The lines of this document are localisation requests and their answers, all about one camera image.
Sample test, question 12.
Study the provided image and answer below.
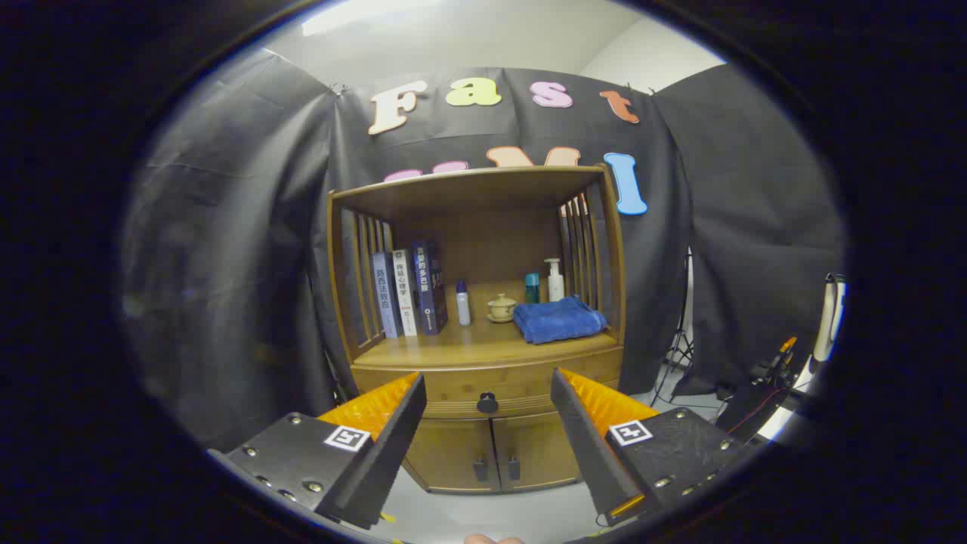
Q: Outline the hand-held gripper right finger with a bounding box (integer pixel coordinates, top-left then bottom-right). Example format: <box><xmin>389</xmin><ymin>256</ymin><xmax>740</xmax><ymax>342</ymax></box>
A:
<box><xmin>550</xmin><ymin>368</ymin><xmax>756</xmax><ymax>527</ymax></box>

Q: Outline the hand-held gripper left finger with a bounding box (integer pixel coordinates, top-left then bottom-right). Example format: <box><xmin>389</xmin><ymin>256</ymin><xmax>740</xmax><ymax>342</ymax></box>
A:
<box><xmin>208</xmin><ymin>372</ymin><xmax>428</xmax><ymax>530</ymax></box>

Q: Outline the wooden countertop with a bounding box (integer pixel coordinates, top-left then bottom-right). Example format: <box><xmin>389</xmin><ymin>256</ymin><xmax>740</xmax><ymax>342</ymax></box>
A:
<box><xmin>354</xmin><ymin>283</ymin><xmax>620</xmax><ymax>371</ymax></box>

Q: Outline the wooden cabinet door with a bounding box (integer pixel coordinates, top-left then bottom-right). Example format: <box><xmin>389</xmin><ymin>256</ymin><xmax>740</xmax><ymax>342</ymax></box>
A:
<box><xmin>491</xmin><ymin>412</ymin><xmax>582</xmax><ymax>492</ymax></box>
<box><xmin>404</xmin><ymin>416</ymin><xmax>501</xmax><ymax>493</ymax></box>

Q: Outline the light blue book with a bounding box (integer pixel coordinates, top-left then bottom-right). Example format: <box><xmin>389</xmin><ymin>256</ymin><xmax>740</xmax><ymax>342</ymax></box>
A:
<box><xmin>372</xmin><ymin>252</ymin><xmax>403</xmax><ymax>339</ymax></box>

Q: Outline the dark blue book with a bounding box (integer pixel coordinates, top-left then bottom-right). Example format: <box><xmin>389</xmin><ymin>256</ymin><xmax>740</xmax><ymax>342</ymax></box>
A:
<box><xmin>410</xmin><ymin>240</ymin><xmax>449</xmax><ymax>335</ymax></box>

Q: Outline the white upright device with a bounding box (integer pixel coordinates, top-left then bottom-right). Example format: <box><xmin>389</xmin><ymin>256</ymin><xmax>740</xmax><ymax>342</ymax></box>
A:
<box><xmin>812</xmin><ymin>274</ymin><xmax>847</xmax><ymax>363</ymax></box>

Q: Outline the blue folded towel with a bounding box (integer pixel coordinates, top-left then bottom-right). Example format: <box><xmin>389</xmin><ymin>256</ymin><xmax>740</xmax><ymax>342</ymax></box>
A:
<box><xmin>514</xmin><ymin>295</ymin><xmax>609</xmax><ymax>345</ymax></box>

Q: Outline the white book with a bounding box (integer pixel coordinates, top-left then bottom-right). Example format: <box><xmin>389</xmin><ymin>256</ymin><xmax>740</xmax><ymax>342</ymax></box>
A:
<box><xmin>391</xmin><ymin>249</ymin><xmax>419</xmax><ymax>337</ymax></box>

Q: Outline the wooden cabinet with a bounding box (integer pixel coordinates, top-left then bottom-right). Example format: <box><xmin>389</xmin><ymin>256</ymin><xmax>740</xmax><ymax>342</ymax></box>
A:
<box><xmin>326</xmin><ymin>164</ymin><xmax>628</xmax><ymax>496</ymax></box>

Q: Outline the black light stand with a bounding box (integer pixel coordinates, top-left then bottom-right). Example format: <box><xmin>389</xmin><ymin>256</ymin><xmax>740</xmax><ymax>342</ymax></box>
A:
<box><xmin>651</xmin><ymin>249</ymin><xmax>696</xmax><ymax>409</ymax></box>

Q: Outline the wooden drawer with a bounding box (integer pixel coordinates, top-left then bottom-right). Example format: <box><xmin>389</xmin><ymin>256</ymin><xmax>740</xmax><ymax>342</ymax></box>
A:
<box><xmin>351</xmin><ymin>346</ymin><xmax>624</xmax><ymax>420</ymax></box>

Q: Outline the black equipment with orange part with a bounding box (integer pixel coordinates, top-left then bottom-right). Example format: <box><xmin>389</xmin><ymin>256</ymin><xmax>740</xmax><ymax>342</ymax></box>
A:
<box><xmin>714</xmin><ymin>336</ymin><xmax>802</xmax><ymax>443</ymax></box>

